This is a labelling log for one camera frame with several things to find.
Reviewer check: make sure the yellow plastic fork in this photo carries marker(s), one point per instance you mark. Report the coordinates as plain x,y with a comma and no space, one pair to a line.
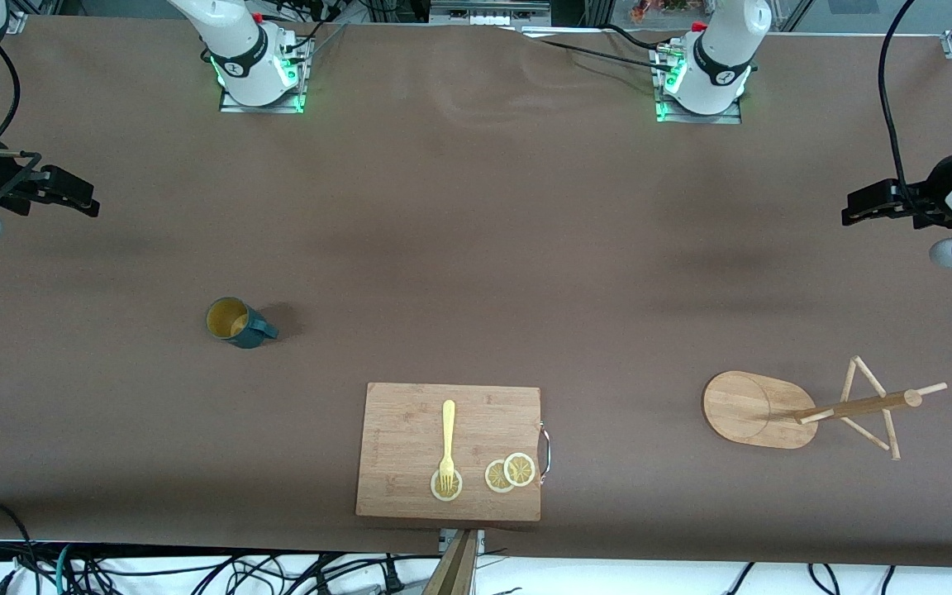
448,430

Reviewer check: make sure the colourful toy food pile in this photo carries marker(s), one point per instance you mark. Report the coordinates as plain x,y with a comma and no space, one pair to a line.
662,10

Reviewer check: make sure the brown camera pole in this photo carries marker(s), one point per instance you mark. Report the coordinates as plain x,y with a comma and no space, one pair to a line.
453,570

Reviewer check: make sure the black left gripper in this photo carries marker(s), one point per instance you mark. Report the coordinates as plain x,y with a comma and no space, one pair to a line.
935,190

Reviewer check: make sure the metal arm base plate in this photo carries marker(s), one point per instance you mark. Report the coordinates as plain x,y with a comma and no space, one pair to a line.
728,118
232,106

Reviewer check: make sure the wooden mug rack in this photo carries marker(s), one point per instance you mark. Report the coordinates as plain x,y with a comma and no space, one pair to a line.
744,409

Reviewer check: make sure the brown table cover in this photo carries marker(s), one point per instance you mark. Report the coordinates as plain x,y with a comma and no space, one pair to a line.
476,248

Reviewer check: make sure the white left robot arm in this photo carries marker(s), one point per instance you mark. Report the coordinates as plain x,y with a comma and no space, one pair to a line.
720,58

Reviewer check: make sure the white power strip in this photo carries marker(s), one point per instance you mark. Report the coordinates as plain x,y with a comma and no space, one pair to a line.
488,12

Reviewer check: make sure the aluminium profile bracket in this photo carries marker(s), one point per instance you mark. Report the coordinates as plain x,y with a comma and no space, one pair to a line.
480,541

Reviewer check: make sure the teal mug yellow inside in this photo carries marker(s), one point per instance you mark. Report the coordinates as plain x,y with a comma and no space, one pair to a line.
253,335

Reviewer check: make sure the lemon slice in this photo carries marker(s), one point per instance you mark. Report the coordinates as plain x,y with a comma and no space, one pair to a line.
494,478
520,469
455,491

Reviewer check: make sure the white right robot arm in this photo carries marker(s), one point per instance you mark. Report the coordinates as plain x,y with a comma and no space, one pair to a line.
245,58

